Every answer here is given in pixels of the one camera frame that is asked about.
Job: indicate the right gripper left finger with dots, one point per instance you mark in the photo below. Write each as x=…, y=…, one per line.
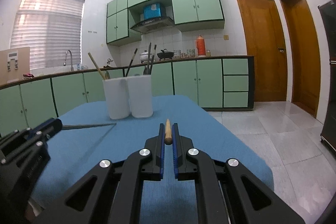
x=110, y=192

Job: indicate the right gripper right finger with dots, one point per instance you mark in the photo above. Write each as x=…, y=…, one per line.
x=227, y=192

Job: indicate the grey chopstick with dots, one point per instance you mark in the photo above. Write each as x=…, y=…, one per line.
x=148, y=60
x=83, y=126

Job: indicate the light wooden chopstick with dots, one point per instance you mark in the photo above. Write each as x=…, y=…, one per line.
x=96, y=66
x=168, y=133

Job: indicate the black chopstick silver band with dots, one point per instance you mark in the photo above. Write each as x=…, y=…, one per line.
x=152, y=59

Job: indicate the cardboard box with scale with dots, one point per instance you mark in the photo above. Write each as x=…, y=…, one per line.
x=14, y=64

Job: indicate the white double utensil holder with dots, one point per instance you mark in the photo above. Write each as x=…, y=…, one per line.
x=127, y=96

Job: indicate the lower green cabinets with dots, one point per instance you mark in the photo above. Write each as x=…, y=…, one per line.
x=214, y=83

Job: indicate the green cabinets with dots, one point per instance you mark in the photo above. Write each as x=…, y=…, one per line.
x=188, y=15
x=214, y=83

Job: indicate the window blinds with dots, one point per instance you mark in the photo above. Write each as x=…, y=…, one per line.
x=52, y=29

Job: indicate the white cooking pot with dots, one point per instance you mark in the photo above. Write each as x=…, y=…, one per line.
x=144, y=57

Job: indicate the black wok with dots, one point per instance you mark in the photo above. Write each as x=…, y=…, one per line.
x=165, y=55

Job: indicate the wooden door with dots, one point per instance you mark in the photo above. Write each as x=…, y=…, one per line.
x=306, y=61
x=264, y=37

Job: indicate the orange thermos bottle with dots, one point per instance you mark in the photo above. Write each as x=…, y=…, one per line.
x=200, y=45

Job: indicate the black range hood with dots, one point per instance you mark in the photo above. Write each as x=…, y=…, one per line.
x=153, y=24

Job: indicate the blue box on hood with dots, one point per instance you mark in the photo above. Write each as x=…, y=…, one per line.
x=152, y=11

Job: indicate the upper green cabinets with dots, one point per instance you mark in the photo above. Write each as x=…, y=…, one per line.
x=188, y=15

